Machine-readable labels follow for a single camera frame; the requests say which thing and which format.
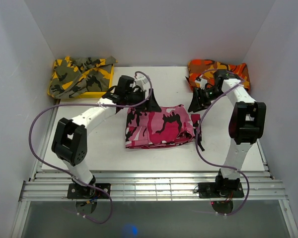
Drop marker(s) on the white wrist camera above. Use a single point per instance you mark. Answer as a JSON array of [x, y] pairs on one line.
[[141, 80], [201, 82]]

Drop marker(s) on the yellow plastic tray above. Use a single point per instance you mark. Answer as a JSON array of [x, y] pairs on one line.
[[70, 82]]

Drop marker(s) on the orange camouflage folded trousers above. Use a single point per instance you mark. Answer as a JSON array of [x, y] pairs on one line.
[[206, 69]]

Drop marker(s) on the aluminium rail frame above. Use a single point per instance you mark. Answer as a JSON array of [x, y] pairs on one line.
[[153, 191]]

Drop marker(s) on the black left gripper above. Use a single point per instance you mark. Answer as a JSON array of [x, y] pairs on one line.
[[150, 105]]

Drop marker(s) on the pink camouflage trousers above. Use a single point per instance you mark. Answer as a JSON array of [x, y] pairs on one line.
[[171, 127]]

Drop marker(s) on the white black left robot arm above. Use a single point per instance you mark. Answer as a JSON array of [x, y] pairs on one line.
[[70, 139]]

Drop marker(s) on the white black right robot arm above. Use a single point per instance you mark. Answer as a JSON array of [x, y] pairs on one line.
[[245, 127]]

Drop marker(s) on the green yellow camouflage trousers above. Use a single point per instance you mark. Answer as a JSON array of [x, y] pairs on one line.
[[85, 62]]

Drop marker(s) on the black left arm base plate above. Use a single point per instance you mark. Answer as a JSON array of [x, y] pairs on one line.
[[76, 191]]

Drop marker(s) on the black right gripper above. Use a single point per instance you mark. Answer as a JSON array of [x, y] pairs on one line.
[[197, 103]]

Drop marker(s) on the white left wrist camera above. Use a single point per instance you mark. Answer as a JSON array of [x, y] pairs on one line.
[[141, 80]]

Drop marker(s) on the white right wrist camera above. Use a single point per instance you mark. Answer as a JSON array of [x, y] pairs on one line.
[[201, 82]]

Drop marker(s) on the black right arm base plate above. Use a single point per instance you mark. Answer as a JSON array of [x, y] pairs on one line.
[[211, 190]]

